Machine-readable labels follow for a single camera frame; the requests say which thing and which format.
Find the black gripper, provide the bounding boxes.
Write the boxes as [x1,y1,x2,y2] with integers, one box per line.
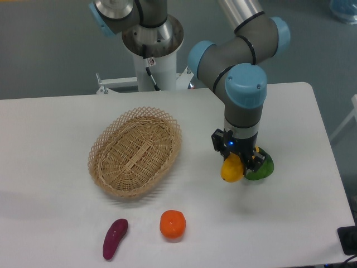
[211,129,267,173]

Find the yellow mango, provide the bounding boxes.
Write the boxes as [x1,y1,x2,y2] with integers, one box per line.
[220,154,244,183]

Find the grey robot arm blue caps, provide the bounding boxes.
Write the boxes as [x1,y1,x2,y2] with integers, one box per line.
[89,1,291,174]

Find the green mango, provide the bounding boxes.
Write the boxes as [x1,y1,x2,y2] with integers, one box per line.
[245,147,274,181]

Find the orange tangerine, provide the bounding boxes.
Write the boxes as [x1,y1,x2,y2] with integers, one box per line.
[160,210,186,240]

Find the woven wicker basket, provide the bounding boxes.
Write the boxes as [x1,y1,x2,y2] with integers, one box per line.
[88,107,182,198]

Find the black device at table edge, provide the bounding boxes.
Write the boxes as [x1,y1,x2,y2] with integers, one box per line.
[337,226,356,255]

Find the purple sweet potato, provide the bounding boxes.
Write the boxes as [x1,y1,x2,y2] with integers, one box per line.
[102,219,128,260]

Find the blue object top right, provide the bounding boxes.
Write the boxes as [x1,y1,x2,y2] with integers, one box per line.
[330,0,356,25]

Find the white frame at right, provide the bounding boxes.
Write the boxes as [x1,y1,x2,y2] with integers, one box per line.
[329,94,356,146]

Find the black cable on pedestal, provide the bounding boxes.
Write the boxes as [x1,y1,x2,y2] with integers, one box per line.
[141,44,162,92]

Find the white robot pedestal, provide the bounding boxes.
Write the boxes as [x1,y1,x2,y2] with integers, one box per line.
[96,15,194,94]

